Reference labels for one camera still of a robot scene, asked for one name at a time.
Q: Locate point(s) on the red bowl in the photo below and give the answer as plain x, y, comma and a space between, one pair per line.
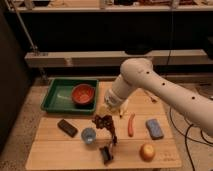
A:
82, 94

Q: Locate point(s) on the yellow apple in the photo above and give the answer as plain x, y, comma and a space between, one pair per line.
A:
147, 152

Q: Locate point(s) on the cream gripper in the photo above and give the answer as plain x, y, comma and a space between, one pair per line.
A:
103, 110

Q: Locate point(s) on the wooden shelf board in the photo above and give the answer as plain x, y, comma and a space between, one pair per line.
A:
114, 58

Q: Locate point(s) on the dark grape bunch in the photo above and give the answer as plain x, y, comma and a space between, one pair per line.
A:
107, 123

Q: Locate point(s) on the black metal clip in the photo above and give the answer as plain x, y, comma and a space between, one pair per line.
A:
107, 157

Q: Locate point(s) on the black rectangular block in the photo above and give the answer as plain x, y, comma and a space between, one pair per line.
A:
67, 128

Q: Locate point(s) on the cream banana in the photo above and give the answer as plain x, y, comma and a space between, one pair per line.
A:
123, 108

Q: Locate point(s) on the blue clear plastic cup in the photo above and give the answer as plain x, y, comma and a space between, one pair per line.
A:
88, 135

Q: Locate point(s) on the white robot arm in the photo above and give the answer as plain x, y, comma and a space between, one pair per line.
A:
138, 73

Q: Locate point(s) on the blue sponge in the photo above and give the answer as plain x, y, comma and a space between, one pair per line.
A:
154, 129

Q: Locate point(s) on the green plastic tray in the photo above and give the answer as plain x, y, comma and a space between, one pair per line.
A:
58, 97

